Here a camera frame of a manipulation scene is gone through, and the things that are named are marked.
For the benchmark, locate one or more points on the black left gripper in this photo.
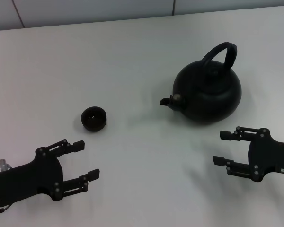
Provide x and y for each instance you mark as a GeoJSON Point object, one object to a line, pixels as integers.
{"type": "Point", "coordinates": [26, 175]}

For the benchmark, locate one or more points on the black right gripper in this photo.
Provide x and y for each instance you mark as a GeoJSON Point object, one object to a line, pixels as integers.
{"type": "Point", "coordinates": [269, 156]}

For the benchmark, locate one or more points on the small black teacup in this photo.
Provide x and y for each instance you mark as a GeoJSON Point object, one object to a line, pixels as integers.
{"type": "Point", "coordinates": [94, 118]}

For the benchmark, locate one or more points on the black round teapot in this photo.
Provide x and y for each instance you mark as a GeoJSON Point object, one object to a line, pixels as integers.
{"type": "Point", "coordinates": [208, 94]}

